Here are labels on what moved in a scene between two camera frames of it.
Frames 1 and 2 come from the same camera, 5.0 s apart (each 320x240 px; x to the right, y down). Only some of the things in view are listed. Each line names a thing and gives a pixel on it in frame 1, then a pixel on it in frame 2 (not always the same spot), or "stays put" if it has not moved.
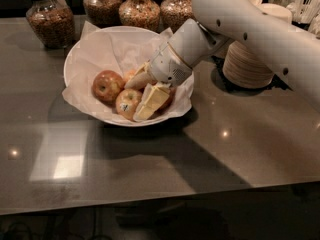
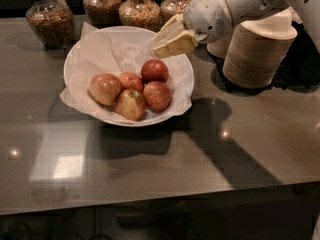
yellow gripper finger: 156,94 -> 181,43
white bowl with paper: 122,49 stays put
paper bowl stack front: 241,68 stays put
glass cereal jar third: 139,10 stays put
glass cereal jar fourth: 177,8 stays put
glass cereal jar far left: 51,18 stays put
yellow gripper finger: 143,78 -> 173,27
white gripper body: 167,66 -> 207,16
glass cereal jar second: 102,6 stays put
